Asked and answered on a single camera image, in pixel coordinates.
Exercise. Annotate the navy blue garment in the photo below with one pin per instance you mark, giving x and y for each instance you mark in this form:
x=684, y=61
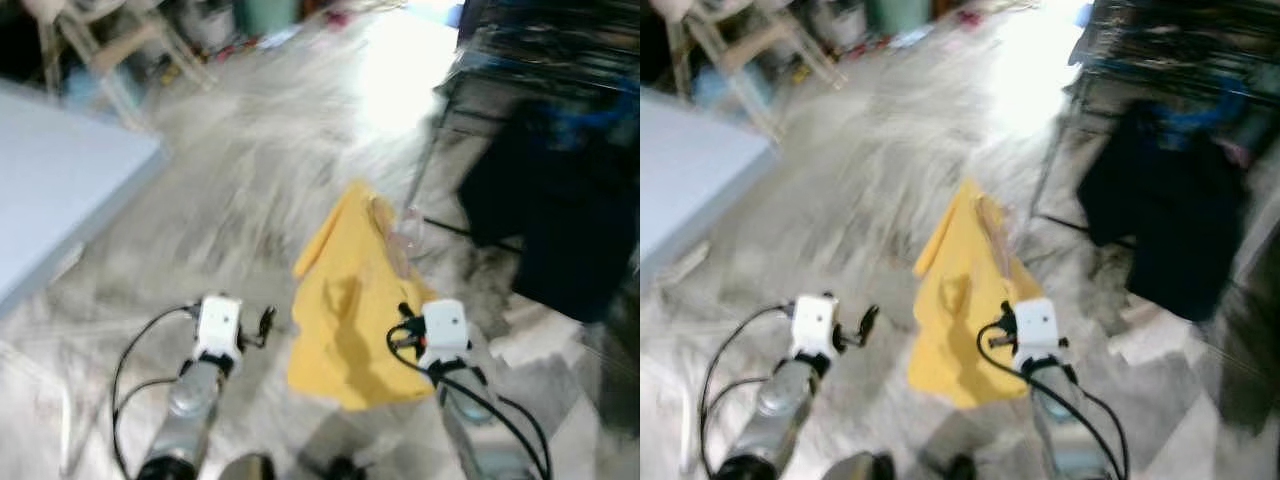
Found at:
x=560, y=230
x=1160, y=220

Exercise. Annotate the dark left robot foot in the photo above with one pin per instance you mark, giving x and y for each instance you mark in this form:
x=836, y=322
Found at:
x=860, y=468
x=250, y=468

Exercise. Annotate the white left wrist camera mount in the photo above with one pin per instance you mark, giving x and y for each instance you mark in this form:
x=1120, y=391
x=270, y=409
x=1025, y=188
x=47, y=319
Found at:
x=218, y=325
x=815, y=325

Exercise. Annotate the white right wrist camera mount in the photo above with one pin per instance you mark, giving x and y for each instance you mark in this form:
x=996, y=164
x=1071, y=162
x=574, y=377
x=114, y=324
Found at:
x=445, y=330
x=1037, y=330

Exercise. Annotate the green plastic laundry bin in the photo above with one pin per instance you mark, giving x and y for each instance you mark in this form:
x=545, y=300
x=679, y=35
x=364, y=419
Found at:
x=268, y=15
x=898, y=15

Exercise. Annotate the black metal drying rack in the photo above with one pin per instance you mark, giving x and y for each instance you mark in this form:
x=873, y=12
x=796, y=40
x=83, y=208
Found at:
x=1170, y=50
x=540, y=50

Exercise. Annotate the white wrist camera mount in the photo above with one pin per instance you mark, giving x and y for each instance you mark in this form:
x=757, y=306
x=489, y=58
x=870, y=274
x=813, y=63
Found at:
x=1037, y=330
x=445, y=330
x=218, y=325
x=815, y=325

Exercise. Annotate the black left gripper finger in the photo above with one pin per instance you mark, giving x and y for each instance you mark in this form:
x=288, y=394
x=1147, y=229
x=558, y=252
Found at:
x=869, y=320
x=268, y=320

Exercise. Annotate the yellow printed shirt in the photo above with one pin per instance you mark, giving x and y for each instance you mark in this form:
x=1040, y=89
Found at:
x=340, y=330
x=960, y=330

